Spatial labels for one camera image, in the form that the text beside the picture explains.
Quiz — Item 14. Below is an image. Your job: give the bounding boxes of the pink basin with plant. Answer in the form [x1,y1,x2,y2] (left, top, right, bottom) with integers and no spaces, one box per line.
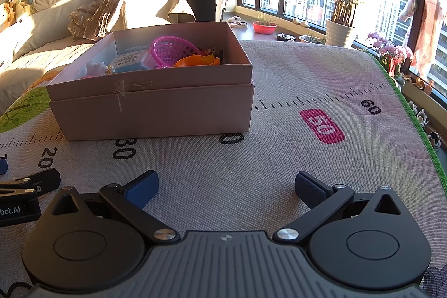
[251,20,279,35]

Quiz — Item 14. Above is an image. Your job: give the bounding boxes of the blue tissue pack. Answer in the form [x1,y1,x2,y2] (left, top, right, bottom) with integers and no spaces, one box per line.
[84,50,157,77]

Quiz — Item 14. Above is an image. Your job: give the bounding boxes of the pink toy scoop net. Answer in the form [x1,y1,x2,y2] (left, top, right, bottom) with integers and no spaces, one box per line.
[150,36,202,69]

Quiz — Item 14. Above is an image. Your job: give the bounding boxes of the black-haired doll keychain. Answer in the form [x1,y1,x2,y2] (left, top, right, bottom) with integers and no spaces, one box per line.
[199,47,224,63]

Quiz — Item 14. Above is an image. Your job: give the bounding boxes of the printed play mat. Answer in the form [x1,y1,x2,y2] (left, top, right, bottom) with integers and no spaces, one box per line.
[0,39,447,298]

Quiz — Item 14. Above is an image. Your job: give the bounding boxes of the small round plant pot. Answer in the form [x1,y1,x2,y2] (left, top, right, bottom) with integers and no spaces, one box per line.
[299,34,327,45]

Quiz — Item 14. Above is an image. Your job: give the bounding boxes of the yellow plush toy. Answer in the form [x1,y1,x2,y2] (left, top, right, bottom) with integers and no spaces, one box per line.
[0,3,11,32]

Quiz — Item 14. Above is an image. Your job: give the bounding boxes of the orange plastic toy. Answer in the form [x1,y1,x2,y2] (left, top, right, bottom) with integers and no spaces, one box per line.
[172,54,222,68]

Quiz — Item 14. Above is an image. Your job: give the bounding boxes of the pink cardboard box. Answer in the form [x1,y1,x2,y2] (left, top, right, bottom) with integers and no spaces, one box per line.
[46,21,256,142]

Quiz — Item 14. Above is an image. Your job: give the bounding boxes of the pink orchid plant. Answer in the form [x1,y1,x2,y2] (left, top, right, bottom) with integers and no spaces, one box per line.
[364,32,415,77]

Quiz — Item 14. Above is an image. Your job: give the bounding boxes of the beige sofa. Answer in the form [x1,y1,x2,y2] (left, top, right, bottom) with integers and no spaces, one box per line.
[0,0,196,117]

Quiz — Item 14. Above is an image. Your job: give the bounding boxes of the pink hanging garment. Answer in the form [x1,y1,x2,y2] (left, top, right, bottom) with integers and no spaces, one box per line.
[397,0,447,76]

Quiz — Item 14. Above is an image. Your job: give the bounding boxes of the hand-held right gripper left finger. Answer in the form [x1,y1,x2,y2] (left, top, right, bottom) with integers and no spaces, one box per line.
[52,170,179,245]

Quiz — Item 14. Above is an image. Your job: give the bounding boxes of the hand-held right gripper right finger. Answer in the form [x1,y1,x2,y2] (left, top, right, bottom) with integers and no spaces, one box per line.
[273,171,403,245]

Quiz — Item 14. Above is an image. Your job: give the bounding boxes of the crumpled beige blanket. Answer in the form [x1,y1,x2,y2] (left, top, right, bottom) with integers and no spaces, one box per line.
[68,0,177,42]

